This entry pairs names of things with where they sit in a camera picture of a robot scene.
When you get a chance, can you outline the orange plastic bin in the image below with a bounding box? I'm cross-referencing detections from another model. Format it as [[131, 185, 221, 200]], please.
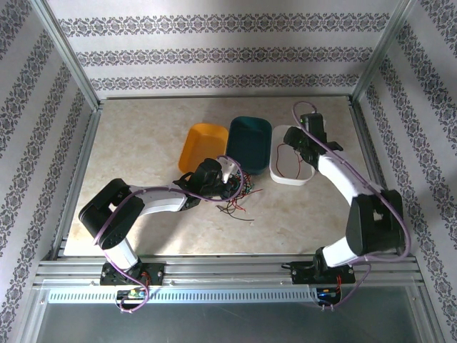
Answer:
[[177, 122, 229, 176]]

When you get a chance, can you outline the aluminium frame post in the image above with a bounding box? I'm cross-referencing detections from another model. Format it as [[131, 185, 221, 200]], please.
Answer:
[[351, 0, 421, 105], [30, 0, 104, 112]]

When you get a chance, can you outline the slotted grey cable duct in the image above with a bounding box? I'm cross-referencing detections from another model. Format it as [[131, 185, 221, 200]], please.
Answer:
[[48, 288, 319, 304]]

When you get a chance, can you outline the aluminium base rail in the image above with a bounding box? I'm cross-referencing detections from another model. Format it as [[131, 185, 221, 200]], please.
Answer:
[[34, 254, 424, 291]]

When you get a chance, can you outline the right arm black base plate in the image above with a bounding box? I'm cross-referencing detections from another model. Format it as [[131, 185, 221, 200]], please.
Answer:
[[291, 262, 356, 286]]

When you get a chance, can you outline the grey metal shelf panel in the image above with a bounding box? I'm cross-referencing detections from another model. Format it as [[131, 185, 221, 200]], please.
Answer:
[[21, 285, 438, 343]]

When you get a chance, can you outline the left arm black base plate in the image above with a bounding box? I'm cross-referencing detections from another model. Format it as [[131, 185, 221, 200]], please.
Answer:
[[101, 262, 167, 287]]

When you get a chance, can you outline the white plastic bin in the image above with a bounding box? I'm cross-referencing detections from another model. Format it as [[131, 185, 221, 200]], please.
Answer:
[[269, 124, 317, 187]]

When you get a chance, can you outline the aluminium back rail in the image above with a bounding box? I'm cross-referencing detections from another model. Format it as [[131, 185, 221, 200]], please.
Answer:
[[99, 93, 354, 101]]

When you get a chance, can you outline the aluminium side rail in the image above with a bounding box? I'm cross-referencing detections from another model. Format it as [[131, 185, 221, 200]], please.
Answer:
[[346, 96, 418, 259], [49, 103, 105, 261]]

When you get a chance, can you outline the teal plastic bin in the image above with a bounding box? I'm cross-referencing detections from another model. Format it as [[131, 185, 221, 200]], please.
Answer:
[[224, 116, 274, 176]]

